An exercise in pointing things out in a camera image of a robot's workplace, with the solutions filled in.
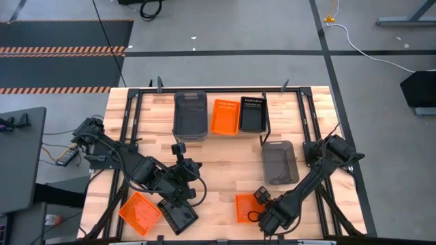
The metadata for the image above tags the white floor cable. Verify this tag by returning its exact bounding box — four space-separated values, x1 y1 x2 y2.
328 22 436 74

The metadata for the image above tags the translucent gray plastic bin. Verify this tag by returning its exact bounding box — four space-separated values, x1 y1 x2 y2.
172 91 208 137
172 129 209 143
261 140 300 186

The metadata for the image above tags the coiled black cable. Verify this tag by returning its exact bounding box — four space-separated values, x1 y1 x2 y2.
139 0 164 22

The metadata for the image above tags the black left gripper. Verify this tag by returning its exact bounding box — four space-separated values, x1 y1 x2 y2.
172 142 202 183

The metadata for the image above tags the black hazard-striped floor mat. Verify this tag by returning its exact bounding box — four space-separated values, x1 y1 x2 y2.
0 18 134 95

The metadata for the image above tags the gray metal stand foot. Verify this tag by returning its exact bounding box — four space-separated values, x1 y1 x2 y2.
375 0 436 27

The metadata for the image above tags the dark gray desk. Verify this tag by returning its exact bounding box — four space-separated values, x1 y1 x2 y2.
0 106 48 214

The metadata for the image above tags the black box on gray base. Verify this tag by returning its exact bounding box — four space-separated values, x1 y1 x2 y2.
400 70 436 117

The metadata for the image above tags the long thin black cable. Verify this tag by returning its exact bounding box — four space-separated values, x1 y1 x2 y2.
91 0 127 88

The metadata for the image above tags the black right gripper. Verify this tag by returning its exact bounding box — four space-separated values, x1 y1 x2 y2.
253 186 294 236

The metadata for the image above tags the black power adapter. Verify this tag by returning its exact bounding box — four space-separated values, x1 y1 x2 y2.
55 148 80 167

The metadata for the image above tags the black aluminium table frame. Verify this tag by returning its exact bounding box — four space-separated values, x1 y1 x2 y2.
80 86 367 245

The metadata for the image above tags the orange plastic basket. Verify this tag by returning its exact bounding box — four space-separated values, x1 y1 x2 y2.
118 191 163 238
209 99 241 136
234 193 266 225

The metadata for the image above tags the small black bracket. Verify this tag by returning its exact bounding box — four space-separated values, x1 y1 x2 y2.
0 116 16 133
16 112 31 129

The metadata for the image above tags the wooden shelf with black legs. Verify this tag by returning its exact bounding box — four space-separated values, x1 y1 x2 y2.
172 91 273 148

